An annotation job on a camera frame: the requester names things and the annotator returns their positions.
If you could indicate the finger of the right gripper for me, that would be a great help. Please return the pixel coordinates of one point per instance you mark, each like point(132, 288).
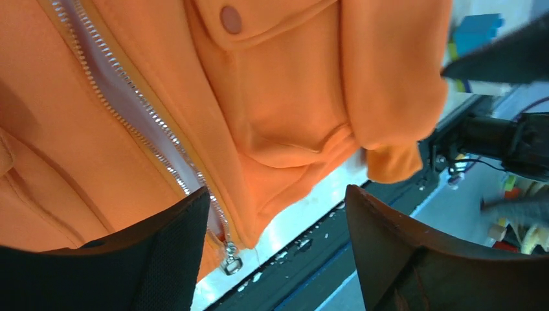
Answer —
point(519, 57)

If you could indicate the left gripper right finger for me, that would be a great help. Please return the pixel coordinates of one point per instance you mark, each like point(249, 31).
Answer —
point(403, 264)

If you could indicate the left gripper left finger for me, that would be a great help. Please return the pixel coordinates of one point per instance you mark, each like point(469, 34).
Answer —
point(151, 265)

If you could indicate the orange zip-up jacket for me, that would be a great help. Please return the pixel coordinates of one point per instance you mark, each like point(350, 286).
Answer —
point(113, 111)

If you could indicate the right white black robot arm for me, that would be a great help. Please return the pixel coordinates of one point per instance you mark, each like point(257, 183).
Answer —
point(521, 146)

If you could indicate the blue and white box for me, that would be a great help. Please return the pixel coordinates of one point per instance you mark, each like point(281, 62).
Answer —
point(473, 32)

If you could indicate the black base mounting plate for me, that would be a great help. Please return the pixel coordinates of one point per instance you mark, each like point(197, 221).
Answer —
point(304, 258)

